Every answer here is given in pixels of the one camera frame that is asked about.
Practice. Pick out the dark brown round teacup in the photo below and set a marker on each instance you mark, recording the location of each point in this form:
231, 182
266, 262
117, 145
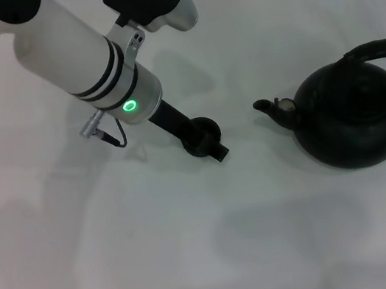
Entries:
209, 130

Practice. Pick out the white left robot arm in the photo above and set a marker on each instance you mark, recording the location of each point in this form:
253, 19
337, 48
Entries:
59, 44

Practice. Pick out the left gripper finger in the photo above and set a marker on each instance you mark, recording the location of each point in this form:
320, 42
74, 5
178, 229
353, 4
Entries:
221, 154

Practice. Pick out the silver camera mount bracket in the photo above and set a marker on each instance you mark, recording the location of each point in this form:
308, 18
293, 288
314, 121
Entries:
131, 41

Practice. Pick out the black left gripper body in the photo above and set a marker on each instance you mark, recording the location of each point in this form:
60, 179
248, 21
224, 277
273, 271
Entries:
171, 118

